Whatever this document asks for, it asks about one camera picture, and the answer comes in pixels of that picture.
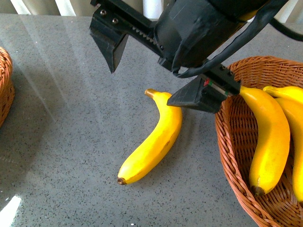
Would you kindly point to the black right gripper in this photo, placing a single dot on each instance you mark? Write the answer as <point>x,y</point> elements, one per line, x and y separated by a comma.
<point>185,34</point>

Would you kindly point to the yellow banana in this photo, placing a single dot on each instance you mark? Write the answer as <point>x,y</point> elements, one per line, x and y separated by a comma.
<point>273,143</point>
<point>156,146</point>
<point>290,99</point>

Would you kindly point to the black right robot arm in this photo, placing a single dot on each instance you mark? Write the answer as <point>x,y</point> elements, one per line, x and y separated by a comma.
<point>218,73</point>

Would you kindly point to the white pleated curtain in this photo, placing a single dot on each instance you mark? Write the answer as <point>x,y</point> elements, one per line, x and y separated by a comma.
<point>292,12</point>

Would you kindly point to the brown wicker basket right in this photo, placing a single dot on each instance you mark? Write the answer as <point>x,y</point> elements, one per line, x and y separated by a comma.
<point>237,134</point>

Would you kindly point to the brown wicker basket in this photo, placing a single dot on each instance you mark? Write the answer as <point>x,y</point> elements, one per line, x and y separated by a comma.
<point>237,134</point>
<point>7,92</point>

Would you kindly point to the yellow banana front in basket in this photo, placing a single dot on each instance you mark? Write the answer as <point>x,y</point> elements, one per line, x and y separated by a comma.
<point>273,143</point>

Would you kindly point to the brown wicker basket left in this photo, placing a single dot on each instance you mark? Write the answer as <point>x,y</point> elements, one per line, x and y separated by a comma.
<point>7,92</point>

